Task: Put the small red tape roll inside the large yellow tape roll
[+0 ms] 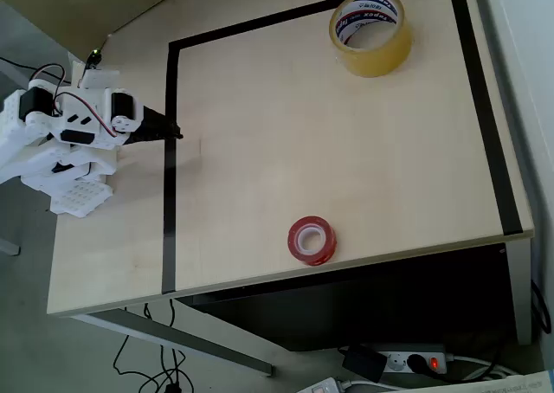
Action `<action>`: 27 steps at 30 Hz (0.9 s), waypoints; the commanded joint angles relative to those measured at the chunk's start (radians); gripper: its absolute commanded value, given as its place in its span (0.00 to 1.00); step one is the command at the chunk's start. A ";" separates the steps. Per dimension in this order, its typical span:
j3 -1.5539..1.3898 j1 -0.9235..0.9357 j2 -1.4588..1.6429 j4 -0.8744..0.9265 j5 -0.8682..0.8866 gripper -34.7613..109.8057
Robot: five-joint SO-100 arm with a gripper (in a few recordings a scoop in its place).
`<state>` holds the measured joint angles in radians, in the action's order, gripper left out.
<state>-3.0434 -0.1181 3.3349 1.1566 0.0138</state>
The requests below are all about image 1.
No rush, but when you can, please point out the black round plug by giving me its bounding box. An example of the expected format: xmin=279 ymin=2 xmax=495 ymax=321
xmin=406 ymin=352 xmax=430 ymax=375

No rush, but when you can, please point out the black floor cable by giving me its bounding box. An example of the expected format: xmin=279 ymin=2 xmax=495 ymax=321
xmin=158 ymin=297 xmax=196 ymax=393
xmin=112 ymin=300 xmax=175 ymax=393

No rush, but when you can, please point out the white furniture leg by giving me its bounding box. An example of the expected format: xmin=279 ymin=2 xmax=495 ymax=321
xmin=0 ymin=235 xmax=22 ymax=256
xmin=0 ymin=58 xmax=32 ymax=89

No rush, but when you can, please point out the white power cable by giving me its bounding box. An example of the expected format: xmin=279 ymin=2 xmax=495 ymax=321
xmin=445 ymin=352 xmax=517 ymax=382

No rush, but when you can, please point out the grey metal table leg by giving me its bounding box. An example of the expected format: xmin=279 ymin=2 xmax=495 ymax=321
xmin=70 ymin=309 xmax=276 ymax=377
xmin=505 ymin=237 xmax=534 ymax=347

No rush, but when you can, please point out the black wall-side cable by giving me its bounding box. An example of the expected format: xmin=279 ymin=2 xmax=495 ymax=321
xmin=530 ymin=279 xmax=554 ymax=338

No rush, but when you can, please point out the black power adapter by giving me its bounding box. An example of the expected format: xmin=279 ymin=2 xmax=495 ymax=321
xmin=341 ymin=345 xmax=389 ymax=384

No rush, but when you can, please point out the thin black cable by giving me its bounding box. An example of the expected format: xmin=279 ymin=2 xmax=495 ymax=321
xmin=0 ymin=56 xmax=41 ymax=72

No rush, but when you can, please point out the circuit board on white plate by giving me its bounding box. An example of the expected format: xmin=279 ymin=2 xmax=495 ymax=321
xmin=81 ymin=46 xmax=121 ymax=90

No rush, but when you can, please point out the yellow packing tape roll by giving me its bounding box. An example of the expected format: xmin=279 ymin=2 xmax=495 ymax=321
xmin=329 ymin=0 xmax=414 ymax=79

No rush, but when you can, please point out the red tape roll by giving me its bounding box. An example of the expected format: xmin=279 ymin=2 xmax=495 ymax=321
xmin=287 ymin=215 xmax=338 ymax=267

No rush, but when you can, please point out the red black servo wire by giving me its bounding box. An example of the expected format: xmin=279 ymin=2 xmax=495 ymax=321
xmin=83 ymin=101 xmax=119 ymax=139
xmin=33 ymin=63 xmax=67 ymax=115

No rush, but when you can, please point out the printed paper sheet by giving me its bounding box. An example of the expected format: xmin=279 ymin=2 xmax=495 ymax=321
xmin=402 ymin=369 xmax=554 ymax=393

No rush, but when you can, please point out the white power strip red switch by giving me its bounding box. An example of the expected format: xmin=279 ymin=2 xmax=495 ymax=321
xmin=375 ymin=344 xmax=454 ymax=375

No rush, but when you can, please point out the small white power strip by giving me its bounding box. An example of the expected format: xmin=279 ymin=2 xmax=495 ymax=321
xmin=296 ymin=376 xmax=348 ymax=393

